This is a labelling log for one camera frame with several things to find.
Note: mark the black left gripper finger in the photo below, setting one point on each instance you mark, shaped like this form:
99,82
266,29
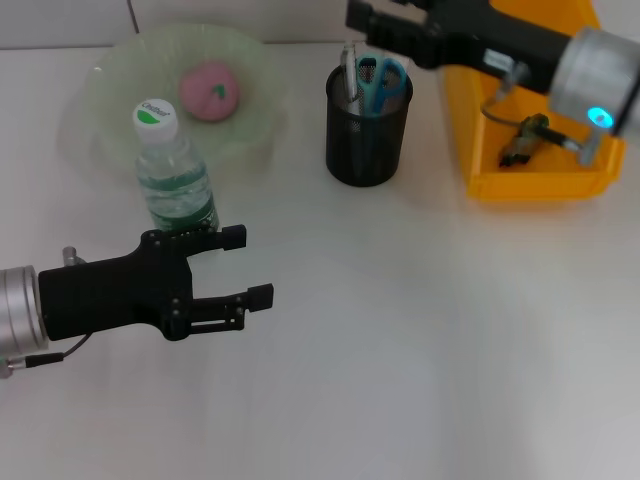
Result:
261,296
234,237

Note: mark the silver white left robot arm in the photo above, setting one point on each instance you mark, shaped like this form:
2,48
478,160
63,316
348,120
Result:
20,310

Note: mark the green glass fruit plate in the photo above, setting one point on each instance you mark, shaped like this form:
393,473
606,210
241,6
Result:
250,110

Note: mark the clear water bottle green label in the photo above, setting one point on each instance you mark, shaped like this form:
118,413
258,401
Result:
172,185

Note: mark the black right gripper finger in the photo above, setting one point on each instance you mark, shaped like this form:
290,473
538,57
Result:
390,30
410,4

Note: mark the silver white pen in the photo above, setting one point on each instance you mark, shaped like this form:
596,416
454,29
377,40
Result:
350,75

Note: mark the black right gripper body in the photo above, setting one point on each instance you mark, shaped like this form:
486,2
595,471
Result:
500,40

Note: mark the green plastic wrapper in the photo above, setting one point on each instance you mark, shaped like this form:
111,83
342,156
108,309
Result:
522,142

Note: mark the pink peach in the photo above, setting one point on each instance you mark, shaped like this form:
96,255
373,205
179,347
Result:
205,92

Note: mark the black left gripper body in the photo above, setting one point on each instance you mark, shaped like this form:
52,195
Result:
110,295

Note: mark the black mesh pen holder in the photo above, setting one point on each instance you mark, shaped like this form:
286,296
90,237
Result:
367,145

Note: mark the yellow plastic bin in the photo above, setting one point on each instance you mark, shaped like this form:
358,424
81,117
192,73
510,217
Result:
545,170

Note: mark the blue scissors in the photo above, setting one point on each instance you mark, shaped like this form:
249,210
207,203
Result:
380,80

